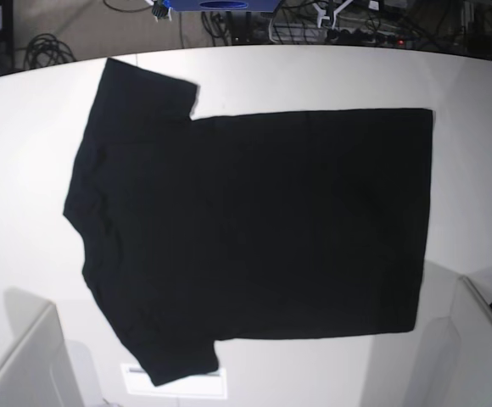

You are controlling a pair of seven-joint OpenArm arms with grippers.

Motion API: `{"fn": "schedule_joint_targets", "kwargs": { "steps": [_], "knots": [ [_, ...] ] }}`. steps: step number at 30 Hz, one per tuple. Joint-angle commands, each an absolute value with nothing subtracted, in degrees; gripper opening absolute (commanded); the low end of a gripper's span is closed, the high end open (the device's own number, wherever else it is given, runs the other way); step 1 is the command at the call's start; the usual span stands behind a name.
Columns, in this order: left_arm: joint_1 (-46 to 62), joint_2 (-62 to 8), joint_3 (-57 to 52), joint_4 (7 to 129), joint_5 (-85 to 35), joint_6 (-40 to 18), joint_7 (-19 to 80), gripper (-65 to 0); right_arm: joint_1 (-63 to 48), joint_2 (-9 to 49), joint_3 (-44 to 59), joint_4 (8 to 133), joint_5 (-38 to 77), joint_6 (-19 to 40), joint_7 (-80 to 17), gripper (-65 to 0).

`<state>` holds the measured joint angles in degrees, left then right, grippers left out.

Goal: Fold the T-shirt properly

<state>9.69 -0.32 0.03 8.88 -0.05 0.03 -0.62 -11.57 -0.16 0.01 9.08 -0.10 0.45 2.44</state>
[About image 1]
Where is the grey partition panel left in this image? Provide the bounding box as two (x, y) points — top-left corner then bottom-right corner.
(0, 287), (84, 406)

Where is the grey partition panel right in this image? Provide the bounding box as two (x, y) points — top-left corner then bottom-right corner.
(405, 277), (492, 406)

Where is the grey partition panel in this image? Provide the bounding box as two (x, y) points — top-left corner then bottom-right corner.
(0, 287), (84, 406)
(405, 277), (492, 406)

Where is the black power strip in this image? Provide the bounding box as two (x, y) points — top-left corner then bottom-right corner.
(324, 29), (406, 47)

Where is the coiled black cable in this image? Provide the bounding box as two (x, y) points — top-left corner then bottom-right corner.
(24, 32), (75, 70)

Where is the black T-shirt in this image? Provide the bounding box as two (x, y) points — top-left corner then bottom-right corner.
(64, 59), (433, 386)

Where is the blue box behind table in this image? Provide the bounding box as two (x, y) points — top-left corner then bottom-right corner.
(164, 0), (280, 12)

